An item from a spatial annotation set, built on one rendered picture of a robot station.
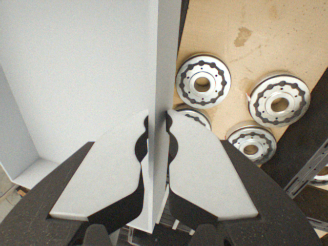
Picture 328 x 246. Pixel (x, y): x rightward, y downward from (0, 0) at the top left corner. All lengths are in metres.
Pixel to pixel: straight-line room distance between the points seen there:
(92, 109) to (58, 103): 0.04
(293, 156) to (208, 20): 0.29
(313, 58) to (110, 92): 0.34
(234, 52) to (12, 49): 0.32
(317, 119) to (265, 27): 0.18
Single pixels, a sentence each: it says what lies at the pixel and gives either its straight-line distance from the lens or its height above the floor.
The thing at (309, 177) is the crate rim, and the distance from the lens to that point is 0.39.
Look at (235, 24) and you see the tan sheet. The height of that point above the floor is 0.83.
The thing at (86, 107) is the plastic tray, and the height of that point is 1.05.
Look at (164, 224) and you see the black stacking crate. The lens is 0.77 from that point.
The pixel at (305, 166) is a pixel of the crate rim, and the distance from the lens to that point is 0.37.
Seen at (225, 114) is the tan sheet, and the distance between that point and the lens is 0.39.
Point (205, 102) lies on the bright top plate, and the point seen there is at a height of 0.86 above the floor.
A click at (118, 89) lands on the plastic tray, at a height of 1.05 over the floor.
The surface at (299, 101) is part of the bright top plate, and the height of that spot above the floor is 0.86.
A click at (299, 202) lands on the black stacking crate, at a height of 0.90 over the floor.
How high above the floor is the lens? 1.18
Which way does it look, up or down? 56 degrees down
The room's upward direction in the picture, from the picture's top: 154 degrees counter-clockwise
